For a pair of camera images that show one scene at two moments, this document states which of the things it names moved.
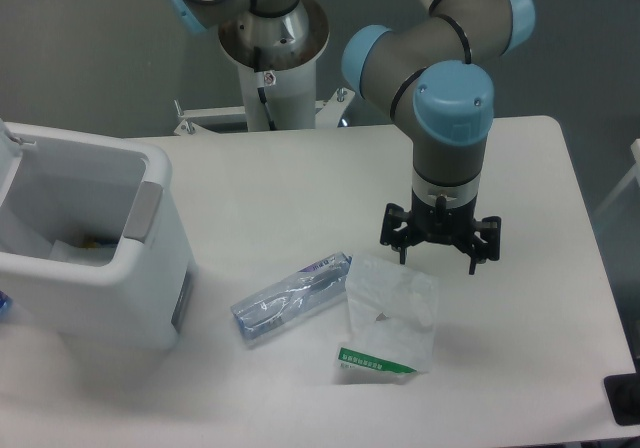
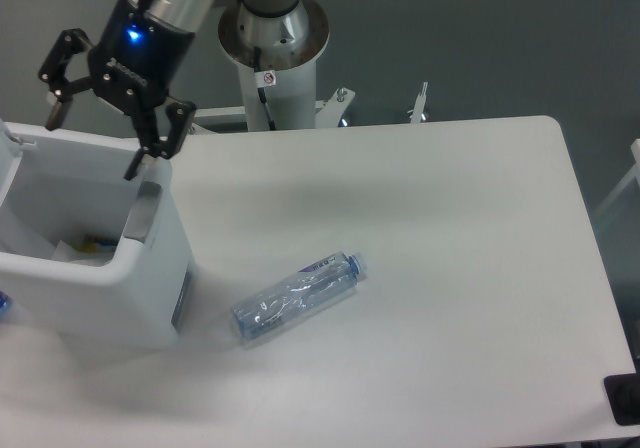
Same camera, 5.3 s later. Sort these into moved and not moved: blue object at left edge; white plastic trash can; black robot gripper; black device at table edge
Moved: black robot gripper
Not moved: black device at table edge; blue object at left edge; white plastic trash can
